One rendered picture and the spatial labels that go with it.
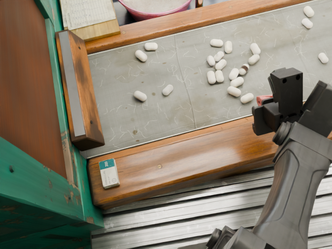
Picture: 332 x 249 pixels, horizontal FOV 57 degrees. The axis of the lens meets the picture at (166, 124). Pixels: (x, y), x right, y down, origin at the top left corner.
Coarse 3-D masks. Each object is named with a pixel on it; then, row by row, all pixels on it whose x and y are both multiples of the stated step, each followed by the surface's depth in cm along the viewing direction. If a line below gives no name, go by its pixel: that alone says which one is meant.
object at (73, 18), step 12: (72, 0) 89; (84, 0) 89; (96, 0) 88; (108, 0) 88; (72, 12) 87; (84, 12) 87; (96, 12) 87; (108, 12) 87; (72, 24) 86; (84, 24) 85
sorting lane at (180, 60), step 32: (320, 0) 90; (192, 32) 88; (224, 32) 87; (256, 32) 87; (288, 32) 86; (320, 32) 86; (96, 64) 85; (128, 64) 84; (160, 64) 84; (192, 64) 84; (256, 64) 83; (288, 64) 82; (320, 64) 82; (96, 96) 81; (128, 96) 80; (160, 96) 80; (192, 96) 80; (224, 96) 79; (256, 96) 79; (128, 128) 77; (160, 128) 77; (192, 128) 76
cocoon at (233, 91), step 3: (228, 87) 79; (231, 87) 78; (234, 87) 78; (228, 90) 78; (231, 90) 78; (234, 90) 78; (237, 90) 78; (240, 90) 78; (231, 93) 78; (234, 93) 78; (237, 93) 78; (240, 93) 78; (237, 96) 78
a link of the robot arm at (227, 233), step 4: (224, 228) 61; (228, 228) 60; (224, 232) 58; (228, 232) 58; (232, 232) 58; (220, 236) 59; (224, 236) 57; (228, 236) 56; (232, 236) 57; (220, 240) 58; (224, 240) 56; (228, 240) 54; (216, 244) 58; (220, 244) 56; (224, 244) 55; (212, 248) 61; (216, 248) 57; (220, 248) 55
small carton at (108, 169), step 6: (102, 162) 69; (108, 162) 69; (114, 162) 69; (102, 168) 69; (108, 168) 69; (114, 168) 68; (102, 174) 68; (108, 174) 68; (114, 174) 68; (102, 180) 68; (108, 180) 68; (114, 180) 67; (108, 186) 68
